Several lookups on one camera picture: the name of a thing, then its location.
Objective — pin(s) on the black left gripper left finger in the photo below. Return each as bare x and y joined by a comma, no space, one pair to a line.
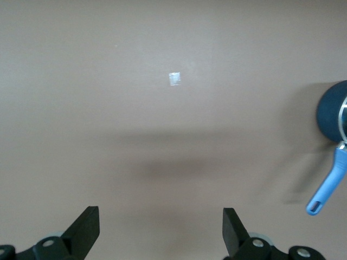
81,230

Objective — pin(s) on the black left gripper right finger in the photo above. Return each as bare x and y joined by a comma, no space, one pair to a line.
231,233

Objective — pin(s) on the clear tape piece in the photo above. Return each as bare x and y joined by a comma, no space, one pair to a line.
174,79

